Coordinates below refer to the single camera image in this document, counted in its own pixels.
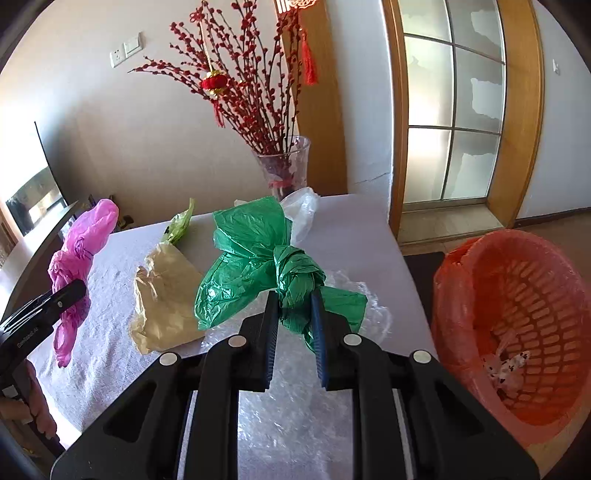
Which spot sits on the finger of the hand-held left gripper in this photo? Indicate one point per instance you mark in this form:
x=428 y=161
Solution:
x=60 y=300

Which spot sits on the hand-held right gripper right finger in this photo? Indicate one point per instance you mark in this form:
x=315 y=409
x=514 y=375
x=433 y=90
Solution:
x=323 y=341

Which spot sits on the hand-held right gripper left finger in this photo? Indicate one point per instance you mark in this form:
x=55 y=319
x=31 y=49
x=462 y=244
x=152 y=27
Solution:
x=265 y=341

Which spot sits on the pink plastic bag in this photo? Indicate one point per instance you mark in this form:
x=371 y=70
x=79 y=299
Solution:
x=87 y=230

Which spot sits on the green plastic bag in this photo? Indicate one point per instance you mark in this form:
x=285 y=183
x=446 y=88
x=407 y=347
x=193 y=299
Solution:
x=249 y=249

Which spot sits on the red plastic basket liner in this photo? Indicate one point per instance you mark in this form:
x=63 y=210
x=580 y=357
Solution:
x=455 y=295

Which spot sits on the black spotted white paper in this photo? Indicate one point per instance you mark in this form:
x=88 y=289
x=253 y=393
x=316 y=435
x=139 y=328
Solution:
x=505 y=364

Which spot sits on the white plastic lattice basket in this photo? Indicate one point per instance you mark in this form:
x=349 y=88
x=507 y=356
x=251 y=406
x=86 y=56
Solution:
x=558 y=443

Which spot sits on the clear bubble wrap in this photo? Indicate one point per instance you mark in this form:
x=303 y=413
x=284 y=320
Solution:
x=364 y=318

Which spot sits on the white tablecloth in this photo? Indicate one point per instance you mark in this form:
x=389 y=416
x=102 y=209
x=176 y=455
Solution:
x=115 y=332

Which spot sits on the brown paper bag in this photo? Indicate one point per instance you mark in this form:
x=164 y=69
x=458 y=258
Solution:
x=161 y=300

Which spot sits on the black television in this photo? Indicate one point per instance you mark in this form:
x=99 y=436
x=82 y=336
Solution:
x=32 y=194

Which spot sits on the clear plastic bag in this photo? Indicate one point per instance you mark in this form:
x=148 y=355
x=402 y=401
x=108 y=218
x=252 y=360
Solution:
x=302 y=212

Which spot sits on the light green plastic scrap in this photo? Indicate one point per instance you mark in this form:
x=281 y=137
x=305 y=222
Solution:
x=180 y=224

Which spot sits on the glass vase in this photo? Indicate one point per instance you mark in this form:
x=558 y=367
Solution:
x=286 y=170

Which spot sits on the red berry branches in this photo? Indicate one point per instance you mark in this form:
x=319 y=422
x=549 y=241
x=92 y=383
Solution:
x=249 y=83

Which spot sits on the small red lantern ornament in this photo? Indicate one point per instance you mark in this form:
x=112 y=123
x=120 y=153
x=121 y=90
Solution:
x=214 y=83

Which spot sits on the wooden wall trim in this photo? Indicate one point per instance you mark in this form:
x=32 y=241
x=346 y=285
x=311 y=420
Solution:
x=323 y=138

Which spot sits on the white wall socket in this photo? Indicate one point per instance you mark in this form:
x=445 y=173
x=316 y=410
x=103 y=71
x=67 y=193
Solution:
x=117 y=57

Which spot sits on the frosted glass door wooden frame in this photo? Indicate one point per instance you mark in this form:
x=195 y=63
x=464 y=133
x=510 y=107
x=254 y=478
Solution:
x=452 y=106

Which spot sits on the red wall ornament with tassel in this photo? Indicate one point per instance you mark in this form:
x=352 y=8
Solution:
x=308 y=60

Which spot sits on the small white wall switch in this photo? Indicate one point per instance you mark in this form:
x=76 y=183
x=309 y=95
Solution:
x=556 y=68

